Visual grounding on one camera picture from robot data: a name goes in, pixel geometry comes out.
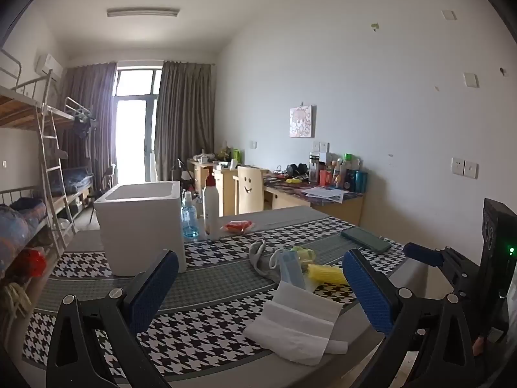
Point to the white pump bottle red cap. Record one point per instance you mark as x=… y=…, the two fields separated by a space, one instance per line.
x=211 y=210

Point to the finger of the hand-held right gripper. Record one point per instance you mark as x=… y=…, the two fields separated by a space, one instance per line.
x=422 y=252

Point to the black folding chair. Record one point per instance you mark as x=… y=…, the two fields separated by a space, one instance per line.
x=108 y=180

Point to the brown curtain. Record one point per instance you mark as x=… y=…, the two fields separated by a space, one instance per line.
x=89 y=129
x=183 y=121

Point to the dark hanging clothes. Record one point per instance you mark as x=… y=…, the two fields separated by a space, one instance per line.
x=83 y=123

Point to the green container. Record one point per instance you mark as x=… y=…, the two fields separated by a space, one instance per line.
x=236 y=155

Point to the red plastic bag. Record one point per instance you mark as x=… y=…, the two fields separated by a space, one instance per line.
x=30 y=262

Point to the red snack packet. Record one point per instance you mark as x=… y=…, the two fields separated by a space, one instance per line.
x=238 y=226

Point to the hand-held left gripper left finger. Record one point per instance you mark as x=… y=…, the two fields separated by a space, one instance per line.
x=155 y=291

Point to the white paper towel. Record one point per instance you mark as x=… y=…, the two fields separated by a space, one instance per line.
x=291 y=323

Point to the wooden desk with patterned top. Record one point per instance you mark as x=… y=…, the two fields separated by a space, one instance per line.
x=343 y=210

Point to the ceiling tube light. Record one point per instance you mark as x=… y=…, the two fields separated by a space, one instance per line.
x=142 y=12

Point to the blue folded bedding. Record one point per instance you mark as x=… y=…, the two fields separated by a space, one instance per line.
x=76 y=180

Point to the black headphones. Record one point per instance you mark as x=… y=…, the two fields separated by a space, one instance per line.
x=297 y=169

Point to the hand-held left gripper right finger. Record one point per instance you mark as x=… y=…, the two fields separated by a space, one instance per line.
x=371 y=295

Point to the clear bottle blue liquid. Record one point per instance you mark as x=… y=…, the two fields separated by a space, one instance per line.
x=190 y=222

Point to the houndstooth tablecloth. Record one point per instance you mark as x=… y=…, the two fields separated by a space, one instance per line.
x=202 y=331

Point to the row of toiletry bottles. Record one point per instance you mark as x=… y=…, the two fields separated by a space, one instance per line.
x=347 y=178

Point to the white foam box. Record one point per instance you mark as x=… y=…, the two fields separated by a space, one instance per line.
x=139 y=226

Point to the grey cloth mask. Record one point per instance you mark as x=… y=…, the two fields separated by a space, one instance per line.
x=260 y=260

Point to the dark green phone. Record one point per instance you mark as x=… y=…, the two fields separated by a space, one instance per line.
x=365 y=240

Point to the pale green cloth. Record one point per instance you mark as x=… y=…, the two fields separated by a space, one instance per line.
x=305 y=255

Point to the metal bunk bed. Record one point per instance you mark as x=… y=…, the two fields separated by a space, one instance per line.
x=80 y=109
x=16 y=109

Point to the printed papers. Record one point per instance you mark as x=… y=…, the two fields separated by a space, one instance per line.
x=323 y=194

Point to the wooden chair with smiley face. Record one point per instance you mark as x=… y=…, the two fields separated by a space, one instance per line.
x=250 y=190

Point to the glass balcony door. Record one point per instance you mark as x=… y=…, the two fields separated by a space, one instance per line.
x=131 y=141

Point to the white double wall socket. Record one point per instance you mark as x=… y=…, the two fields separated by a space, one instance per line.
x=321 y=146

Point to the blue patterned bedding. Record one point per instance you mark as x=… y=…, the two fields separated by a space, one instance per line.
x=20 y=222

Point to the white air conditioner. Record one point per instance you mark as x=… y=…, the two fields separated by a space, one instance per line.
x=48 y=66

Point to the pink wall picture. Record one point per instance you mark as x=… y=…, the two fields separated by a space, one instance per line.
x=301 y=121

